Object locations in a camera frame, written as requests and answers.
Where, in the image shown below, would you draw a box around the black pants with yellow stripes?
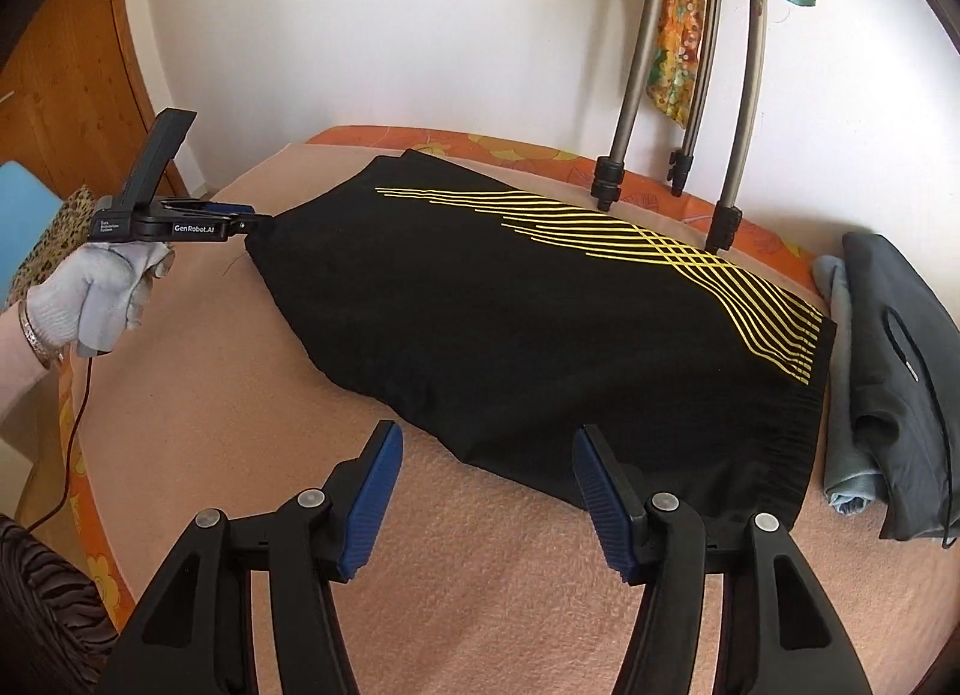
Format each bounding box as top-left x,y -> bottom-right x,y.
245,151 -> 835,542

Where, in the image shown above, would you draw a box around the bare left forearm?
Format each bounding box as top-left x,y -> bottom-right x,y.
0,300 -> 59,417

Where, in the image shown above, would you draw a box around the white gloved left hand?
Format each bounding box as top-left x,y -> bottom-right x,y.
25,242 -> 174,357

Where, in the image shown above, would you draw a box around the leopard print cloth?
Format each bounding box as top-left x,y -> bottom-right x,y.
3,185 -> 96,308

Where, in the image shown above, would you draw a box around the light blue cushion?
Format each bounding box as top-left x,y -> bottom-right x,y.
0,161 -> 62,296

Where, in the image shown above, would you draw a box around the wooden wardrobe door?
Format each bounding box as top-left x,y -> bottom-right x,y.
2,0 -> 155,198

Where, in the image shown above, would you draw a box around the zebra print fabric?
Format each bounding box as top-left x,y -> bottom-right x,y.
2,516 -> 119,693

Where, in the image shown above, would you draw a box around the light blue folded garment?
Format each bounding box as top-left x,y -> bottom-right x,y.
812,255 -> 887,516

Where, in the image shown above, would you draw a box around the dark grey folded garment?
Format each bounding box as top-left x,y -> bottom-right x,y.
843,232 -> 958,547

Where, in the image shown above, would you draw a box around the orange floral hanging cloth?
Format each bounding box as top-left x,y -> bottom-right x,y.
646,0 -> 704,128

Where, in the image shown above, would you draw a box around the grey metal tripod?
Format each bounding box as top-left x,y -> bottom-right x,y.
590,0 -> 768,252

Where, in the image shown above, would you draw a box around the metal wrist bracelet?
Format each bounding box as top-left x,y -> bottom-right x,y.
17,294 -> 65,372

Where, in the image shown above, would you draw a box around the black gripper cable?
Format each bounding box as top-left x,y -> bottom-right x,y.
24,354 -> 95,534

